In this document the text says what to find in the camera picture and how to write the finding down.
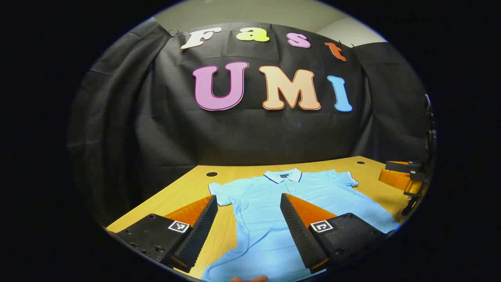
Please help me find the black backdrop cloth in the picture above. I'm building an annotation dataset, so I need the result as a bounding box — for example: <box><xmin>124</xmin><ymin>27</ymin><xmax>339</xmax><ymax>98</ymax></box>
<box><xmin>67</xmin><ymin>18</ymin><xmax>435</xmax><ymax>228</ymax></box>

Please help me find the light blue polo T-shirt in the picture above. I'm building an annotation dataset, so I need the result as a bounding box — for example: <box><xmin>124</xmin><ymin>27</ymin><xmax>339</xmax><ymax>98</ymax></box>
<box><xmin>200</xmin><ymin>168</ymin><xmax>402</xmax><ymax>282</ymax></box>

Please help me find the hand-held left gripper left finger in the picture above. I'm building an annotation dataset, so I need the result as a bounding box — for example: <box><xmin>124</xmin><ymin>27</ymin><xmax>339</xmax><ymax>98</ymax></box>
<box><xmin>108</xmin><ymin>195</ymin><xmax>218</xmax><ymax>273</ymax></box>

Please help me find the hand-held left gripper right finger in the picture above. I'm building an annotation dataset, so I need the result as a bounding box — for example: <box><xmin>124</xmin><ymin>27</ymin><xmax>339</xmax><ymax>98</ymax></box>
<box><xmin>280</xmin><ymin>193</ymin><xmax>396</xmax><ymax>274</ymax></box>

